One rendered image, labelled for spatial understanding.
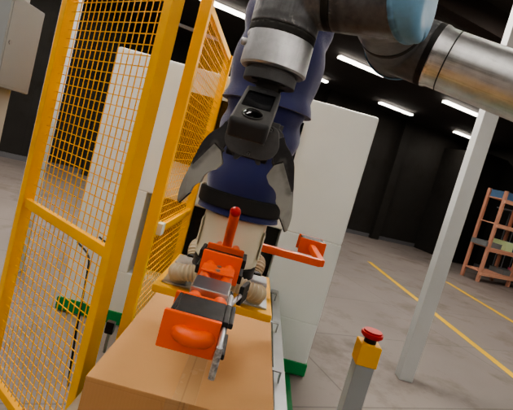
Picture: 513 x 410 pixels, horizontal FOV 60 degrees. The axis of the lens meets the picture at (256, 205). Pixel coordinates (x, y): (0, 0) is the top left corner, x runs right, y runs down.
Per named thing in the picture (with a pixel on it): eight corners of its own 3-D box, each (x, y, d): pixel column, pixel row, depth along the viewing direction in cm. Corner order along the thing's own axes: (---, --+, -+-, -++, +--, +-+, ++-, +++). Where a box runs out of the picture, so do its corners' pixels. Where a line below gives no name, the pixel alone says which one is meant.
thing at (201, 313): (168, 321, 63) (177, 288, 63) (218, 334, 63) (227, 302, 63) (154, 346, 55) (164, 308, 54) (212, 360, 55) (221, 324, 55)
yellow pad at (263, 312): (237, 275, 137) (241, 259, 136) (268, 283, 137) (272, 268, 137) (229, 312, 103) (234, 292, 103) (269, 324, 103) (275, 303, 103)
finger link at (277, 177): (302, 220, 64) (280, 159, 63) (306, 225, 58) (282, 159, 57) (282, 227, 64) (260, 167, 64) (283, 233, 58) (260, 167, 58)
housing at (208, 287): (189, 297, 76) (195, 272, 76) (226, 307, 76) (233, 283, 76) (181, 311, 69) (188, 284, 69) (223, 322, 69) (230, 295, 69)
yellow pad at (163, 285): (177, 259, 137) (181, 243, 136) (209, 267, 137) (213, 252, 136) (150, 291, 103) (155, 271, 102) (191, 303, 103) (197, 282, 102)
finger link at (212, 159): (186, 200, 64) (234, 160, 64) (177, 203, 58) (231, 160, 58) (172, 183, 64) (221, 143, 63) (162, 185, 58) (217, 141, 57)
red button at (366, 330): (357, 334, 144) (360, 323, 144) (377, 340, 144) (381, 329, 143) (361, 343, 137) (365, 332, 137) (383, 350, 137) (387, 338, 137)
